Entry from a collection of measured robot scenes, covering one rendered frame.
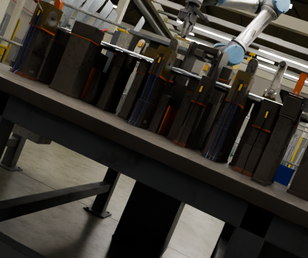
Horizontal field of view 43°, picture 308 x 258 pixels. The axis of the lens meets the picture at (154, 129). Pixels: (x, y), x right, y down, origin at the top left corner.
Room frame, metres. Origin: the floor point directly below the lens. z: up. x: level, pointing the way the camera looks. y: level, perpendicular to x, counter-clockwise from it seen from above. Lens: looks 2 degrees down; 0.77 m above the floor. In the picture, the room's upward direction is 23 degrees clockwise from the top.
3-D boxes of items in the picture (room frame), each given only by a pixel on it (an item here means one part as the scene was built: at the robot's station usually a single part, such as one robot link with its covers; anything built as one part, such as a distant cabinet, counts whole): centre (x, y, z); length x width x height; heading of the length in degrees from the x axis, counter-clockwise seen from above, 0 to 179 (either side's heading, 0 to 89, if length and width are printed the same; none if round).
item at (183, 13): (2.20, 0.07, 1.38); 0.09 x 0.08 x 0.12; 57
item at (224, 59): (1.97, -0.11, 0.95); 0.18 x 0.13 x 0.49; 68
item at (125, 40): (2.10, 0.30, 0.90); 0.13 x 0.08 x 0.41; 158
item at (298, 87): (1.75, -0.52, 0.95); 0.03 x 0.01 x 0.50; 68
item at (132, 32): (2.21, 0.15, 1.16); 0.37 x 0.14 x 0.02; 68
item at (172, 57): (1.62, 0.08, 0.87); 0.12 x 0.07 x 0.35; 158
